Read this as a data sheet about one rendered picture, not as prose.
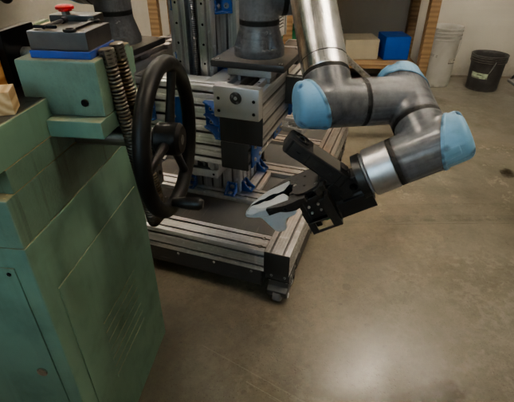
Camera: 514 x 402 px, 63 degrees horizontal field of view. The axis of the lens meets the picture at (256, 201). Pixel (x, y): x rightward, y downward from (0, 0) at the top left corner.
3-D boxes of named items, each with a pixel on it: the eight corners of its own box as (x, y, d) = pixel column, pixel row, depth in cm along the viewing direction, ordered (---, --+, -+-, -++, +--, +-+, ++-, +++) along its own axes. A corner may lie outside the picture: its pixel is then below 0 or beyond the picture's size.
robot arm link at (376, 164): (387, 154, 59) (380, 131, 66) (356, 167, 61) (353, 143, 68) (406, 195, 62) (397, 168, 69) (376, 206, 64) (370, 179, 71)
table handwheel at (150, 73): (156, 33, 60) (205, 72, 88) (25, 30, 62) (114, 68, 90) (151, 233, 63) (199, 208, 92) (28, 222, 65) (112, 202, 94)
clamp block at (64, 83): (104, 119, 68) (93, 62, 63) (28, 115, 70) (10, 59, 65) (138, 90, 80) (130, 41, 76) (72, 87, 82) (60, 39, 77)
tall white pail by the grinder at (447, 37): (456, 88, 356) (471, 29, 331) (419, 87, 358) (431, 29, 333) (445, 78, 381) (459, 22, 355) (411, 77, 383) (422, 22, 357)
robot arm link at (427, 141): (459, 123, 65) (481, 167, 61) (390, 151, 69) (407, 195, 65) (453, 93, 59) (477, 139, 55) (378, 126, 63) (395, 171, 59)
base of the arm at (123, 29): (113, 35, 147) (107, 4, 142) (151, 38, 143) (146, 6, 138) (84, 44, 135) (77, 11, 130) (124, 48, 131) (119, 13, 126)
